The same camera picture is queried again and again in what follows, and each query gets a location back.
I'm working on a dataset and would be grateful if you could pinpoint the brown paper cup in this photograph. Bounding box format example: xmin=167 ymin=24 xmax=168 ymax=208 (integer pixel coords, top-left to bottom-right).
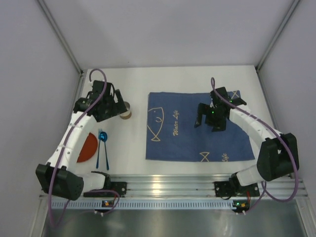
xmin=120 ymin=101 xmax=132 ymax=120

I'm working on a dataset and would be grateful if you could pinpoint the blue fish placemat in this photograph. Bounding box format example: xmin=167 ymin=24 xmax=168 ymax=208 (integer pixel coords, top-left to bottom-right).
xmin=146 ymin=92 xmax=255 ymax=162

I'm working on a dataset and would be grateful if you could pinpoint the red plate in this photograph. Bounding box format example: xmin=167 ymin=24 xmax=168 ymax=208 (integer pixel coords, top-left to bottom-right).
xmin=77 ymin=133 xmax=98 ymax=163

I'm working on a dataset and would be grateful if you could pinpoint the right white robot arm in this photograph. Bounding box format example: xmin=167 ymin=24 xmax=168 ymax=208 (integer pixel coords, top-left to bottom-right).
xmin=195 ymin=87 xmax=299 ymax=191

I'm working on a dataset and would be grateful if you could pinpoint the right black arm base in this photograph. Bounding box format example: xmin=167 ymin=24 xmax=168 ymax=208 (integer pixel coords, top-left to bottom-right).
xmin=214 ymin=181 xmax=260 ymax=198

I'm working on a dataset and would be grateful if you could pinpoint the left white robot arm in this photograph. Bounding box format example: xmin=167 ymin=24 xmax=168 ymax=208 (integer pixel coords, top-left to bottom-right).
xmin=36 ymin=80 xmax=127 ymax=200

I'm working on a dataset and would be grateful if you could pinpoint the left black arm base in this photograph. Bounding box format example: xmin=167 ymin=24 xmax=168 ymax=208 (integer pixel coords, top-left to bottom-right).
xmin=83 ymin=182 xmax=127 ymax=198

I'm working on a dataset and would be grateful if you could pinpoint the blue metal spoon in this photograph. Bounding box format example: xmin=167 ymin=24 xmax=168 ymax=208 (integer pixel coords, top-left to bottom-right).
xmin=100 ymin=131 xmax=110 ymax=171

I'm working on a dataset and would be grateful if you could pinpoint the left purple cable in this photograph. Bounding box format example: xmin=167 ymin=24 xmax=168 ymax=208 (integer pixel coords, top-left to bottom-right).
xmin=47 ymin=68 xmax=121 ymax=229

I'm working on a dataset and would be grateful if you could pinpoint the purple cable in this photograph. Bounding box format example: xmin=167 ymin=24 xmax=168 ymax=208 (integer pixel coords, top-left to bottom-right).
xmin=210 ymin=77 xmax=301 ymax=215
xmin=47 ymin=68 xmax=121 ymax=229

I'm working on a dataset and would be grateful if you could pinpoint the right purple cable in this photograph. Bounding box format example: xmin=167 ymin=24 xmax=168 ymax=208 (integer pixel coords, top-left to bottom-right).
xmin=210 ymin=77 xmax=301 ymax=215

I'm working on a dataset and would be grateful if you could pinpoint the aluminium mounting rail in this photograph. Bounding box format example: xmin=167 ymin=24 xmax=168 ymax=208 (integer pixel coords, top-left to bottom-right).
xmin=39 ymin=173 xmax=309 ymax=198

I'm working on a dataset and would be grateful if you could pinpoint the slotted cable duct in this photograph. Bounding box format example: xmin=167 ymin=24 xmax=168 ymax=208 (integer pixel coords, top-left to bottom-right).
xmin=51 ymin=198 xmax=249 ymax=210

